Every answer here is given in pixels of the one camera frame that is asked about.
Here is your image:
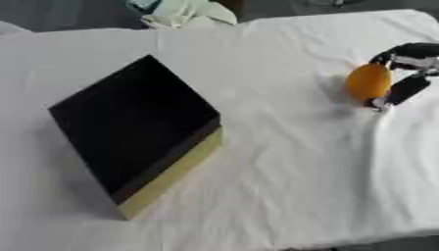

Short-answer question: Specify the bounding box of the tan box with black inside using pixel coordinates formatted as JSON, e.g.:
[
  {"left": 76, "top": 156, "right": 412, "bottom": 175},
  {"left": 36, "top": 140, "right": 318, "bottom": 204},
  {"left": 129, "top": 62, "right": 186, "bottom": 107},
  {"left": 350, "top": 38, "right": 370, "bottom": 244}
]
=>
[{"left": 46, "top": 54, "right": 226, "bottom": 222}]

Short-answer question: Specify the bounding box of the orange toy fruit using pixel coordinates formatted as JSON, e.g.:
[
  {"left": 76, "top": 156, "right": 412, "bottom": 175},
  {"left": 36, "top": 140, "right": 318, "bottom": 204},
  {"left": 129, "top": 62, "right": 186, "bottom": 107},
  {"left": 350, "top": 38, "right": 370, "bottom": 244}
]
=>
[{"left": 344, "top": 63, "right": 395, "bottom": 103}]

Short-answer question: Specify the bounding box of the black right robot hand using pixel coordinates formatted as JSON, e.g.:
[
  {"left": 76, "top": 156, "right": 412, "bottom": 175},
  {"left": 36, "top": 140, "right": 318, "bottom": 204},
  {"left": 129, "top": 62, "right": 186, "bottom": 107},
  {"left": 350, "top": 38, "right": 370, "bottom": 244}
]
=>
[{"left": 366, "top": 42, "right": 439, "bottom": 113}]

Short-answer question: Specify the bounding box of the pale crumpled cloth bundle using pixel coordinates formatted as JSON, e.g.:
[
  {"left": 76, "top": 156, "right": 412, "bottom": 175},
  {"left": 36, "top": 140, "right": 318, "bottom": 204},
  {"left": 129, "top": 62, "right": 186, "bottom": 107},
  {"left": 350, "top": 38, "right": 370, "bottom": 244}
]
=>
[{"left": 124, "top": 0, "right": 240, "bottom": 31}]

